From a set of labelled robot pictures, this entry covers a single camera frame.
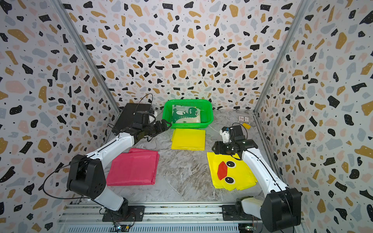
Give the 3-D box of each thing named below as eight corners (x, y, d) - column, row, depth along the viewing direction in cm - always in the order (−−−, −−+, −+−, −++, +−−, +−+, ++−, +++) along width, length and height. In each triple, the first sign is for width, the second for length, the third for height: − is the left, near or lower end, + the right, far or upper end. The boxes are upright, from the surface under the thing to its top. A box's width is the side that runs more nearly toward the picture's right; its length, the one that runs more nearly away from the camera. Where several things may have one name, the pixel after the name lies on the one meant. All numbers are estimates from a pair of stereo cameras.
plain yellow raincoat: (171, 150, 101) (171, 149, 99) (173, 130, 112) (173, 128, 110) (205, 150, 101) (206, 149, 99) (204, 130, 112) (205, 128, 110)
